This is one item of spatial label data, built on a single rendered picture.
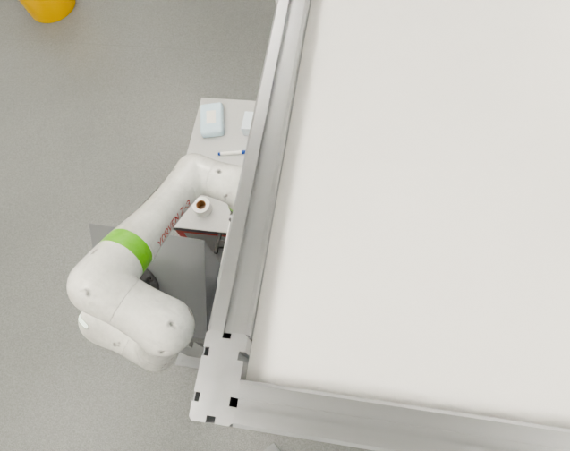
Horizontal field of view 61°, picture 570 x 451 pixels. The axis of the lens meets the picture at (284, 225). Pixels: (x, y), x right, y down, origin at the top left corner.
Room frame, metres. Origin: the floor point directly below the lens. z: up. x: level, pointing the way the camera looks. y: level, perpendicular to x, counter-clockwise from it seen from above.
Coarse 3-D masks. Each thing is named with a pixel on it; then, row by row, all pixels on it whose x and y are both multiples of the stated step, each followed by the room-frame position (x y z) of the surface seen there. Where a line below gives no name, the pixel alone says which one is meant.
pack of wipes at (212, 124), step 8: (208, 104) 1.36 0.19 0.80; (216, 104) 1.35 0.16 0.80; (200, 112) 1.33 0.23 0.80; (208, 112) 1.32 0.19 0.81; (216, 112) 1.31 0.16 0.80; (200, 120) 1.29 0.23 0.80; (208, 120) 1.28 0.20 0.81; (216, 120) 1.27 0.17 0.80; (200, 128) 1.25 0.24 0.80; (208, 128) 1.24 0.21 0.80; (216, 128) 1.23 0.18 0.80; (208, 136) 1.22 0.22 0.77; (216, 136) 1.22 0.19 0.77
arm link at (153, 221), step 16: (192, 160) 0.72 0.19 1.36; (208, 160) 0.72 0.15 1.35; (176, 176) 0.67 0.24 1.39; (192, 176) 0.67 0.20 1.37; (160, 192) 0.62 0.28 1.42; (176, 192) 0.62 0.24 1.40; (192, 192) 0.63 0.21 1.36; (144, 208) 0.57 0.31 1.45; (160, 208) 0.57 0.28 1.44; (176, 208) 0.57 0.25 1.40; (128, 224) 0.52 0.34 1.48; (144, 224) 0.52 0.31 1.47; (160, 224) 0.53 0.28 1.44; (144, 240) 0.48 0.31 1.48; (160, 240) 0.49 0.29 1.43
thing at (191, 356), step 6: (192, 342) 0.41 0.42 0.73; (186, 348) 0.48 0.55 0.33; (192, 348) 0.47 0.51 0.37; (198, 348) 0.45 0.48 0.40; (180, 354) 0.53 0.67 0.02; (186, 354) 0.51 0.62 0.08; (192, 354) 0.49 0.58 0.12; (198, 354) 0.48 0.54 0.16; (180, 360) 0.50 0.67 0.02; (186, 360) 0.50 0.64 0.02; (192, 360) 0.49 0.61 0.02; (198, 360) 0.48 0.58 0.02; (186, 366) 0.47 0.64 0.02; (192, 366) 0.46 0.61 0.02; (198, 366) 0.45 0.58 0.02
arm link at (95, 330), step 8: (80, 320) 0.44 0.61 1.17; (88, 320) 0.43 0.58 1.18; (96, 320) 0.42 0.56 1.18; (80, 328) 0.42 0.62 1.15; (88, 328) 0.41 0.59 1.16; (96, 328) 0.40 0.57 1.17; (104, 328) 0.40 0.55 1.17; (112, 328) 0.39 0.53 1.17; (88, 336) 0.40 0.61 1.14; (96, 336) 0.39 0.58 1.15; (104, 336) 0.38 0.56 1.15; (112, 336) 0.37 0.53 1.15; (120, 336) 0.37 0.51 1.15; (128, 336) 0.36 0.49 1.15; (96, 344) 0.38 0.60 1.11; (104, 344) 0.37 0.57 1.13; (112, 344) 0.36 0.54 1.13; (120, 344) 0.35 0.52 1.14; (120, 352) 0.34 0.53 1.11
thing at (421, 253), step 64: (320, 0) 0.51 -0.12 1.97; (384, 0) 0.49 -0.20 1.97; (448, 0) 0.46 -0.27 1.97; (512, 0) 0.43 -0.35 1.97; (320, 64) 0.41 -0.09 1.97; (384, 64) 0.39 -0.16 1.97; (448, 64) 0.36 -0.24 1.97; (512, 64) 0.34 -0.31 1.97; (320, 128) 0.32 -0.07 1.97; (384, 128) 0.30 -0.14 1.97; (448, 128) 0.28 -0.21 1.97; (512, 128) 0.26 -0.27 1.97; (320, 192) 0.24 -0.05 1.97; (384, 192) 0.22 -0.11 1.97; (448, 192) 0.20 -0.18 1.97; (512, 192) 0.18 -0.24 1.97; (320, 256) 0.17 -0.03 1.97; (384, 256) 0.15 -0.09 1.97; (448, 256) 0.13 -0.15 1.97; (512, 256) 0.12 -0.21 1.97; (256, 320) 0.12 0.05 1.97; (320, 320) 0.10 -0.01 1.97; (384, 320) 0.09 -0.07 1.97; (448, 320) 0.07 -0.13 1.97; (512, 320) 0.06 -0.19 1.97; (320, 384) 0.04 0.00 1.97; (384, 384) 0.03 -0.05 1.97; (448, 384) 0.02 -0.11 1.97; (512, 384) 0.01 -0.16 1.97
